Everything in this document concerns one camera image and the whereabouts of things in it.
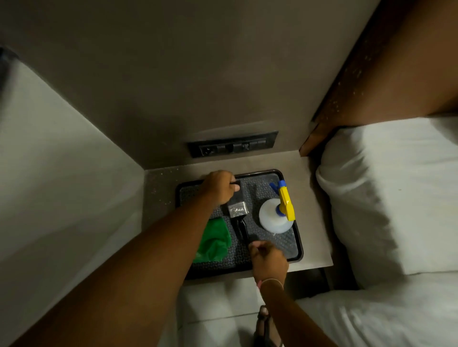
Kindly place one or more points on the person's foot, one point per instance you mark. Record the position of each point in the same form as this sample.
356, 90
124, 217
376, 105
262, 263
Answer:
265, 323

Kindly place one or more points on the person's right hand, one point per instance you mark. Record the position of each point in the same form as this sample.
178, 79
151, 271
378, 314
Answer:
269, 262

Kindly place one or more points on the black textured tray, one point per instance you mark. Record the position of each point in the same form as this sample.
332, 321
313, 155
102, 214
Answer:
257, 200

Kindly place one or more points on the green cleaning cloth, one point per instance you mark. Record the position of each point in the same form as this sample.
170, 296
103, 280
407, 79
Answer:
211, 239

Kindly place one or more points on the person's left hand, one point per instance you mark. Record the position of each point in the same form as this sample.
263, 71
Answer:
216, 187

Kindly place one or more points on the black wall outlet panel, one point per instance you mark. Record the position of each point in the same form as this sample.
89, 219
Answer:
232, 144

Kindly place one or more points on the brown wooden headboard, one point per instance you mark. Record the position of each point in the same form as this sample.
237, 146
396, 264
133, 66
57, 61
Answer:
379, 68

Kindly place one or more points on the white yellow-trigger spray bottle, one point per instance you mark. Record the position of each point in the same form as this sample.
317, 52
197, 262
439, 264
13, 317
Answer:
273, 218

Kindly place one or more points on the person's left forearm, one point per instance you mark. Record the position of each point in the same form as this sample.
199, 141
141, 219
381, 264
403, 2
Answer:
118, 279

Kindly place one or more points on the person's left fingers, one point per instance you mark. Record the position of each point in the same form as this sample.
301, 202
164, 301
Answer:
230, 178

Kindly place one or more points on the person's right fingers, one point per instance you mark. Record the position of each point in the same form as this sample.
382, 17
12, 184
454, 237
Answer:
258, 245

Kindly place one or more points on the black sandal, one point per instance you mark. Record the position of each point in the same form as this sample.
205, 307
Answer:
260, 334

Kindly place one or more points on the white bed sheet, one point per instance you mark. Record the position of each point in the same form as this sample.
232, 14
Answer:
386, 314

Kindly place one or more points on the white pillow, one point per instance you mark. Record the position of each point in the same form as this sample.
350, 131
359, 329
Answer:
386, 193

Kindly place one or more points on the person's right forearm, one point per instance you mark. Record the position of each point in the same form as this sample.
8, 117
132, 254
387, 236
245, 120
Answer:
289, 314

